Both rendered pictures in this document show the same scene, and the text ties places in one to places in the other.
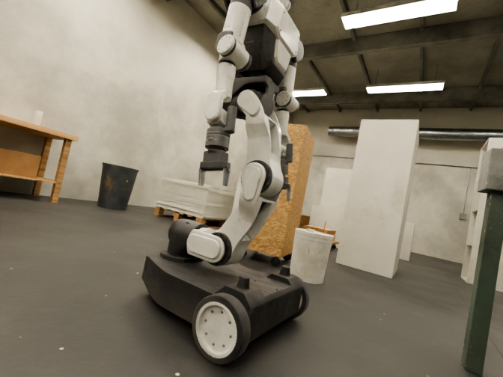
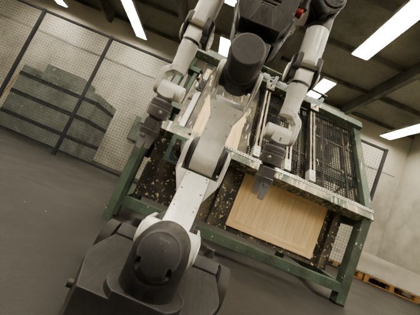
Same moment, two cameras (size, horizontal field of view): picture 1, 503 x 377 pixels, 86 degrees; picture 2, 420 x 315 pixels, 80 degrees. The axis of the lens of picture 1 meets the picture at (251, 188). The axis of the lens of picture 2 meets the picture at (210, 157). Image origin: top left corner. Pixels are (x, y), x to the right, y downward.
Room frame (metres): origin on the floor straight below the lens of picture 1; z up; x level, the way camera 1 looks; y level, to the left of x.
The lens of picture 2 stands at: (1.70, 0.88, 0.48)
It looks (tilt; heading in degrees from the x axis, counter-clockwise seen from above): 7 degrees up; 239
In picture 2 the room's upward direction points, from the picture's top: 23 degrees clockwise
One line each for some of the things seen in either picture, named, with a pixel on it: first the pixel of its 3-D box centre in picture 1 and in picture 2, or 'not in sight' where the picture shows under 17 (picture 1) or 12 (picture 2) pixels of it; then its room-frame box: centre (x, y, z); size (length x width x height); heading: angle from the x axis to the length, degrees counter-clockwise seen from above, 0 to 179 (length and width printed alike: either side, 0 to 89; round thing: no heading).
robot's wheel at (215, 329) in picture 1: (220, 327); (216, 289); (0.88, 0.01, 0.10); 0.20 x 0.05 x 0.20; 58
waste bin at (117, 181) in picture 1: (116, 187); not in sight; (4.20, 2.04, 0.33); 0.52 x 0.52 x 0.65
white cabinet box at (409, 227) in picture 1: (395, 238); not in sight; (5.48, -3.04, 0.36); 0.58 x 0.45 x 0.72; 58
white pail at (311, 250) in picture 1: (311, 248); not in sight; (2.18, -0.56, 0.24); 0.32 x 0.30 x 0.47; 148
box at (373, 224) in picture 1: (380, 198); not in sight; (3.46, -1.64, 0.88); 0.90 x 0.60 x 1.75; 148
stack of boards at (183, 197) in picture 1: (227, 207); not in sight; (5.15, 0.37, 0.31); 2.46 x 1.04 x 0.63; 148
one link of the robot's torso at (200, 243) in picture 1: (217, 245); (169, 239); (1.25, 0.10, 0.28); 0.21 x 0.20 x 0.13; 58
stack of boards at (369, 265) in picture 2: not in sight; (351, 260); (-4.53, -2.01, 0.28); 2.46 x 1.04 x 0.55; 148
